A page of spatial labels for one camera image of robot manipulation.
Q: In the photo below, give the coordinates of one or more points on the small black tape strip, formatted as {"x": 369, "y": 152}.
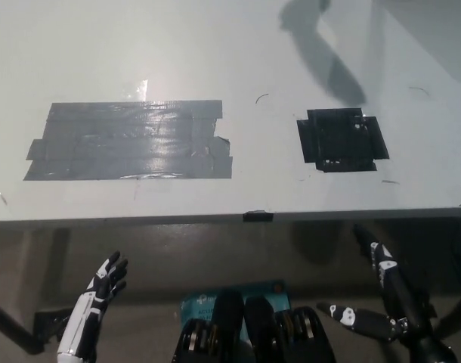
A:
{"x": 257, "y": 216}

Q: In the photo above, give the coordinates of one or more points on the teal router box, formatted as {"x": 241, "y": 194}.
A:
{"x": 200, "y": 302}

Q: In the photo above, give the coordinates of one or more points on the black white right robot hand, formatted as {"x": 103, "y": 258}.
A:
{"x": 398, "y": 291}

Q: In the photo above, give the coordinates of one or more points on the black table leg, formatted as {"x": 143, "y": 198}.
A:
{"x": 13, "y": 329}
{"x": 455, "y": 314}

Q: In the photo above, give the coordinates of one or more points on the black tape square patch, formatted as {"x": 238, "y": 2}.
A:
{"x": 342, "y": 140}

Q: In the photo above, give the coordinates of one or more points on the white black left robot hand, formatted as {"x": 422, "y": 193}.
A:
{"x": 83, "y": 314}

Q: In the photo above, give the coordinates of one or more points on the grey duct tape patch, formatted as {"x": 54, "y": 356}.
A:
{"x": 132, "y": 143}

